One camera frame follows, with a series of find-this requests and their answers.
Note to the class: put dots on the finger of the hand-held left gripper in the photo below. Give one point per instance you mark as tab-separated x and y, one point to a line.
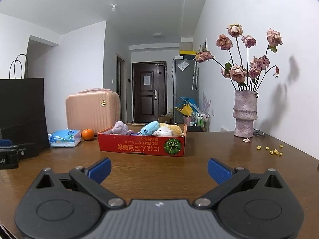
5	142
27	150

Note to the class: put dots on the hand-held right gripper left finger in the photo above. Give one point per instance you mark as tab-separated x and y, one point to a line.
101	169

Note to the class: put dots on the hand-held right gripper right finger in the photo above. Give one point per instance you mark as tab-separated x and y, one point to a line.
219	170

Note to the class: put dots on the red cardboard box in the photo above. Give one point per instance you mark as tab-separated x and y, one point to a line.
139	147

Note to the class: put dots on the purple plush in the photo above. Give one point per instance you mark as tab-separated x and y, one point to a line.
119	127

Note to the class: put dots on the purple satin scrunchie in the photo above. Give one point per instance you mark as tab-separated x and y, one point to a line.
130	132

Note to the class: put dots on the light blue plush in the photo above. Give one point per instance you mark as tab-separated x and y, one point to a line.
149	127

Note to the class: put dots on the white and yellow plush toy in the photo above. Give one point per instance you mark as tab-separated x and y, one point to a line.
164	130

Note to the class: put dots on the orange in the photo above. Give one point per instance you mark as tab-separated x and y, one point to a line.
87	134

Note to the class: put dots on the black monitor panel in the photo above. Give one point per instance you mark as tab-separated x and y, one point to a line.
22	109

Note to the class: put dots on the blue tissue pack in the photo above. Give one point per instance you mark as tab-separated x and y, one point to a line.
63	138

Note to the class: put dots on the white flat panel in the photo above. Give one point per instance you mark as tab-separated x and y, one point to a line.
226	129

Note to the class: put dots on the black bag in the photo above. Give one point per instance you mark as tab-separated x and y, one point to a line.
195	128

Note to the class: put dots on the cart with bottles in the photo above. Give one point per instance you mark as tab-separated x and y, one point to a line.
199	120

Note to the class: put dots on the black eyeglasses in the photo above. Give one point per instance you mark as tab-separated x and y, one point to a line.
260	133

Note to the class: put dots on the pink ribbed suitcase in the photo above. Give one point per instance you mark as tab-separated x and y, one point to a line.
92	112

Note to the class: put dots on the yellow petal crumbs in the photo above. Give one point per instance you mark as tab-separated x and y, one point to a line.
275	151

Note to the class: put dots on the pink bucket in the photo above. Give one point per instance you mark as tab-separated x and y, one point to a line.
187	120

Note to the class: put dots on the pink textured vase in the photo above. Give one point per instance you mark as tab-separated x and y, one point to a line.
245	114

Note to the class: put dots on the purple feather decoration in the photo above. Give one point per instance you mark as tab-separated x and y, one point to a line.
205	103

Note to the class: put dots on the brown cardboard box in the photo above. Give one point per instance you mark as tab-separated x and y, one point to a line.
164	120

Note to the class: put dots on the dark interior door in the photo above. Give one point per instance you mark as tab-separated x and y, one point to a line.
122	87

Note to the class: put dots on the dark brown entrance door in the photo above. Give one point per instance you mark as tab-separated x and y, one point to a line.
149	99

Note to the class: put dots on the grey refrigerator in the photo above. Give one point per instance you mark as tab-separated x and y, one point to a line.
183	87

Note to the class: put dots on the white folded umbrella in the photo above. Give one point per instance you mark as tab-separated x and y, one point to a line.
195	76

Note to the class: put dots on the dried pink roses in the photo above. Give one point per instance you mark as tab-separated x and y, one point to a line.
236	72

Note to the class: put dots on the paper notice on door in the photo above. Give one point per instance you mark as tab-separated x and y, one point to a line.
146	79

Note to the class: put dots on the paper sheet on refrigerator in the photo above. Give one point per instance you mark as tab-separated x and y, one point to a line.
182	65

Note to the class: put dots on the yellow box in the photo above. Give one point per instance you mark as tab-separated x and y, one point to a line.
188	53

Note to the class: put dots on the round ceiling lamp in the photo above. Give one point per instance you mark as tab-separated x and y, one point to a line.
158	34

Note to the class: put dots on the white ceiling fixture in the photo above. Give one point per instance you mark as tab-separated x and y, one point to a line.
114	7

